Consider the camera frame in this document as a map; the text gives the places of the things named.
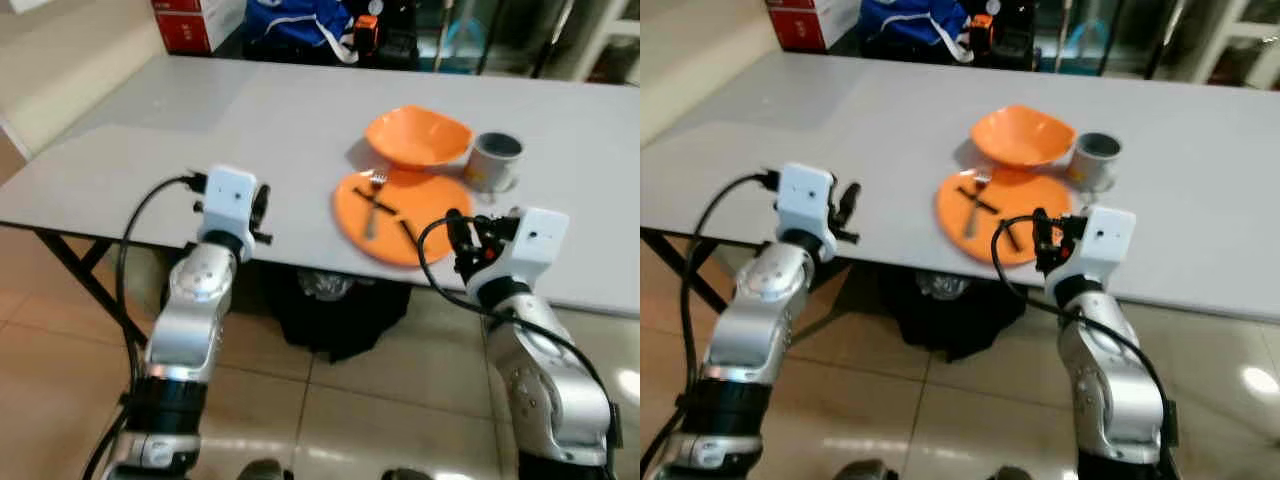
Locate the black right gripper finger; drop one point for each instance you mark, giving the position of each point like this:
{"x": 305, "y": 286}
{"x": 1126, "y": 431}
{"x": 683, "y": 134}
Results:
{"x": 1041, "y": 228}
{"x": 458, "y": 228}

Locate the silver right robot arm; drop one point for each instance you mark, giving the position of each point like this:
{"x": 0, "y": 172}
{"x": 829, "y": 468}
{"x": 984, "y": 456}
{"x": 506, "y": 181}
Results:
{"x": 1110, "y": 380}
{"x": 545, "y": 380}

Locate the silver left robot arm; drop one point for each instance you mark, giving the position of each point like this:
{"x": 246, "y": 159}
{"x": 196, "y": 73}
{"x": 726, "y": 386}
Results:
{"x": 190, "y": 310}
{"x": 760, "y": 320}

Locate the short black utensil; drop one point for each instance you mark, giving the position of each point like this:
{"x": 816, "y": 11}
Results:
{"x": 409, "y": 233}
{"x": 1012, "y": 236}

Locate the orange plastic plate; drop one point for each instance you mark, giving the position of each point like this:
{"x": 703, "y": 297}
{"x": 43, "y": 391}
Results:
{"x": 950, "y": 215}
{"x": 425, "y": 205}

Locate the long black utensil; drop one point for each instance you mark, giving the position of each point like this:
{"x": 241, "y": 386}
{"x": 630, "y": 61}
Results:
{"x": 385, "y": 207}
{"x": 985, "y": 206}

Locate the grey cup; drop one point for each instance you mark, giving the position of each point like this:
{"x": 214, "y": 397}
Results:
{"x": 1093, "y": 168}
{"x": 492, "y": 168}

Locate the silver metal fork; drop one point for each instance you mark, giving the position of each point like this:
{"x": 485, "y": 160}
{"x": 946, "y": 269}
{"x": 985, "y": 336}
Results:
{"x": 372, "y": 225}
{"x": 971, "y": 222}

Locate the orange plastic bowl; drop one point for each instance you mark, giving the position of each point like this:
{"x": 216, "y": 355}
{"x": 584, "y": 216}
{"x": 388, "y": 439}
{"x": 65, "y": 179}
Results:
{"x": 1020, "y": 135}
{"x": 415, "y": 135}

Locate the black bin bag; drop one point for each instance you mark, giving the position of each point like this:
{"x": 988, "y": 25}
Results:
{"x": 950, "y": 320}
{"x": 340, "y": 320}

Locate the blue bag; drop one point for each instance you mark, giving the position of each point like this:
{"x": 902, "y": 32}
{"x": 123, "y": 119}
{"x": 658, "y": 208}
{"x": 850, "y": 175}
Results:
{"x": 910, "y": 22}
{"x": 295, "y": 25}

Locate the red and white box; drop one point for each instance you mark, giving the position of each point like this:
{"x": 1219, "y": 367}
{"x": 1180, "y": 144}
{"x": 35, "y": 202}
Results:
{"x": 195, "y": 22}
{"x": 810, "y": 20}

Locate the orange and black device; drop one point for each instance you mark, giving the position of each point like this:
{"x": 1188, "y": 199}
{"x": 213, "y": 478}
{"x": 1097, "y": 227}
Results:
{"x": 366, "y": 30}
{"x": 980, "y": 27}

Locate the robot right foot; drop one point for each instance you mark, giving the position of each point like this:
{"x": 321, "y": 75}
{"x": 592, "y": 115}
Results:
{"x": 1012, "y": 474}
{"x": 407, "y": 475}

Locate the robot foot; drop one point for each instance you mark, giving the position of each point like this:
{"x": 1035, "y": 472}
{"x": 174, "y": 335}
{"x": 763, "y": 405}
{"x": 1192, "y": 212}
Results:
{"x": 262, "y": 471}
{"x": 1012, "y": 474}
{"x": 407, "y": 475}
{"x": 872, "y": 471}

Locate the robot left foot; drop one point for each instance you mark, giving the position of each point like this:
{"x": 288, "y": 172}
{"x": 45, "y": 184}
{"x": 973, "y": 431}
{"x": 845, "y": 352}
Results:
{"x": 262, "y": 471}
{"x": 872, "y": 471}

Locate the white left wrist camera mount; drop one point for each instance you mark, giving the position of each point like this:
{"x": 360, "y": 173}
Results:
{"x": 228, "y": 200}
{"x": 806, "y": 198}

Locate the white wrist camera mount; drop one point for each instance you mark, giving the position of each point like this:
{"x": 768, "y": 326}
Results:
{"x": 1105, "y": 240}
{"x": 228, "y": 200}
{"x": 806, "y": 198}
{"x": 535, "y": 245}

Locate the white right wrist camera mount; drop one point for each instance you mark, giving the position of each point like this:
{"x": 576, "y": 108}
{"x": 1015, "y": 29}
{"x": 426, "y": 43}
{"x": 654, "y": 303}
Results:
{"x": 535, "y": 245}
{"x": 1105, "y": 240}

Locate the black table leg frame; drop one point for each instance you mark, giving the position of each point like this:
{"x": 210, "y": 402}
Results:
{"x": 690, "y": 275}
{"x": 80, "y": 280}

